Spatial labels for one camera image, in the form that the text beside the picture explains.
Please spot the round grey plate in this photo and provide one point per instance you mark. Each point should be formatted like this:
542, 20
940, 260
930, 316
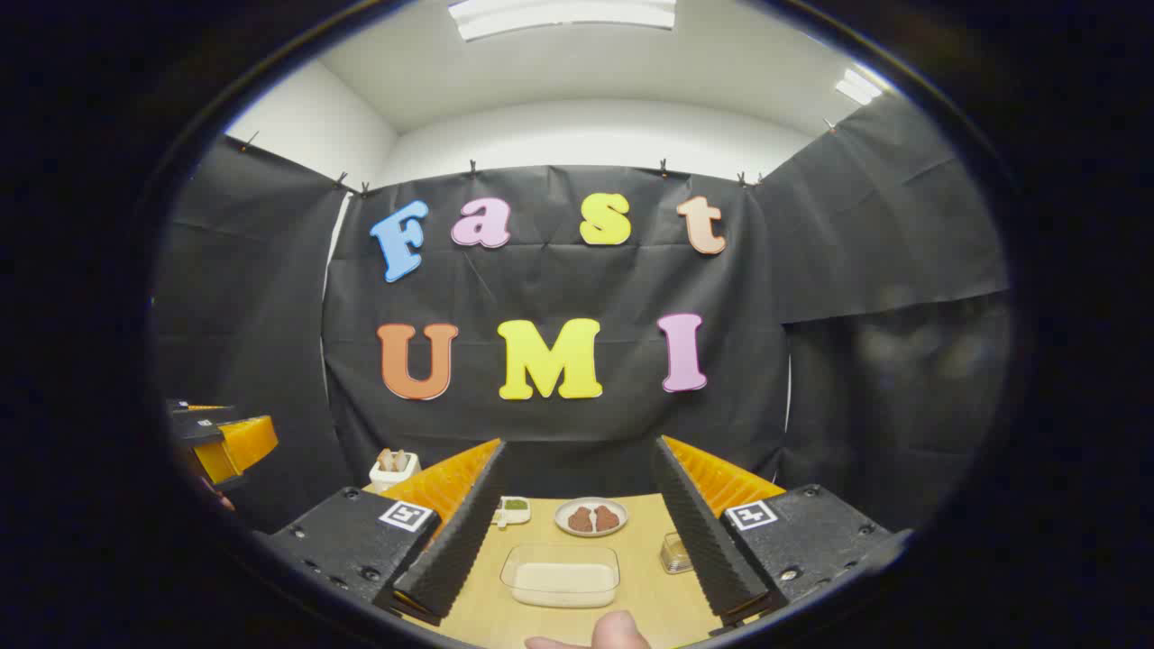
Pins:
590, 530

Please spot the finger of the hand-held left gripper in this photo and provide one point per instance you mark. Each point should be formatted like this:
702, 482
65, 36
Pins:
198, 413
243, 442

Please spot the long ceiling light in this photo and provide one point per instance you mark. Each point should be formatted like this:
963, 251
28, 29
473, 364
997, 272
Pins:
563, 16

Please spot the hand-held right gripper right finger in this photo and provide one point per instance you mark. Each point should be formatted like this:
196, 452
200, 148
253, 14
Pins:
699, 541

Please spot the black backdrop cloth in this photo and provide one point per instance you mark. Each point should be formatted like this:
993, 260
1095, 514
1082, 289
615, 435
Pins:
559, 288

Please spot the small ceiling light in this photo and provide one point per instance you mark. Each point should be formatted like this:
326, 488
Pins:
856, 86

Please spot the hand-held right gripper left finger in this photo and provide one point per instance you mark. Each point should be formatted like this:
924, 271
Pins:
460, 541

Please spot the brown meat piece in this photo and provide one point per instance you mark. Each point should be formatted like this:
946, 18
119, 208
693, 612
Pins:
607, 518
581, 520

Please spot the white sectioned bean dish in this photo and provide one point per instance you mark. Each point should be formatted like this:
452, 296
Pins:
514, 511

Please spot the white toaster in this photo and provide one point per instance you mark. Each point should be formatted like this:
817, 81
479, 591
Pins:
394, 471

